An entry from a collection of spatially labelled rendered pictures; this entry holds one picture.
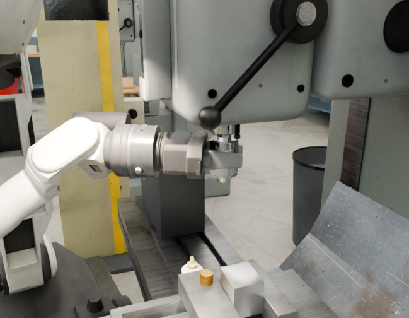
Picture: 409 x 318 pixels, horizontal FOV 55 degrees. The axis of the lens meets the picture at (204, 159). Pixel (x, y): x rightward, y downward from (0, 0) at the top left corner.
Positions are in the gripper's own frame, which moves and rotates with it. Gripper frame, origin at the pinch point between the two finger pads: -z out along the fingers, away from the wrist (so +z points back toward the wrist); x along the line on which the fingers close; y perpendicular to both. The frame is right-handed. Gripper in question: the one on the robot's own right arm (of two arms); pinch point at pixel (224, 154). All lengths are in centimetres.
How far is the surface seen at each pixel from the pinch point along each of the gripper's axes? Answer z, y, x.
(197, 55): 3.3, -16.5, -11.9
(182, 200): 11.0, 21.7, 28.0
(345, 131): -26.9, 2.9, 29.9
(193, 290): 3.9, 20.6, -8.3
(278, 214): -37, 123, 229
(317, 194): -53, 79, 169
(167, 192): 14.5, 19.1, 26.3
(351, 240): -27.9, 23.9, 16.9
